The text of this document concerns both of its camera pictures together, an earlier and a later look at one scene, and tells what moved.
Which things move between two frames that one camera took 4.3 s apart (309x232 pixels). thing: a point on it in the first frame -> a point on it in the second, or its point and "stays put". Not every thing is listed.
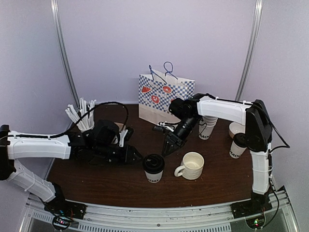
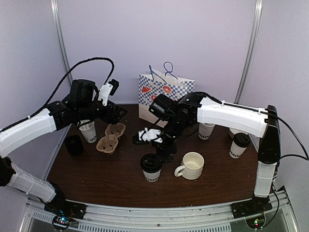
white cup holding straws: (84, 127) -> (90, 134)
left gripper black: (128, 156) -> (114, 118)
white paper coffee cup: (236, 151) stays put
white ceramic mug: (191, 166) stays put
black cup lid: (153, 163) stays put
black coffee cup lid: (240, 139) stays put
